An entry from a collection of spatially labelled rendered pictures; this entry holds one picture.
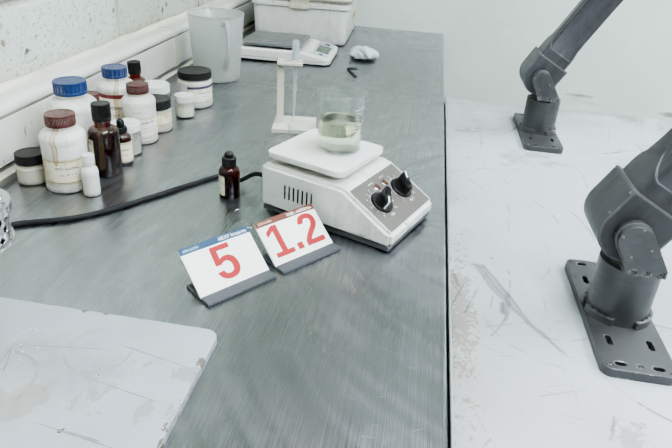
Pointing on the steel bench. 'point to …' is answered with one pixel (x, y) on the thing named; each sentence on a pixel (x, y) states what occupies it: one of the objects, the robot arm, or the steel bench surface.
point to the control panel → (404, 206)
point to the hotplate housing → (334, 201)
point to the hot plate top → (306, 147)
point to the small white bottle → (90, 176)
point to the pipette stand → (283, 99)
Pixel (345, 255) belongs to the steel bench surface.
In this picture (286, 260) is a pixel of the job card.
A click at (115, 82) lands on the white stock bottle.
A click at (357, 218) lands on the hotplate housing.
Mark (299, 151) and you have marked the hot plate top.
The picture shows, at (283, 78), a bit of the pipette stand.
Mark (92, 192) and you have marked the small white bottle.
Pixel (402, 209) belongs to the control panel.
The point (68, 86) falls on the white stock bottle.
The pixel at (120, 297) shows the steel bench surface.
